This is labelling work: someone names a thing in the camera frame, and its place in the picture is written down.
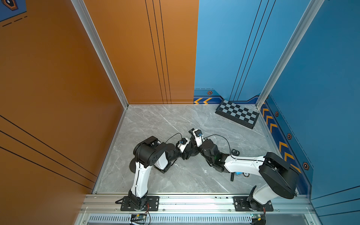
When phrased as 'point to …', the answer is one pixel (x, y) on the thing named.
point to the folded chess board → (237, 113)
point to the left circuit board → (137, 217)
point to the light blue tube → (237, 173)
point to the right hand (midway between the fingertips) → (193, 137)
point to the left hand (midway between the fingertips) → (191, 144)
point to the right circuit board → (256, 216)
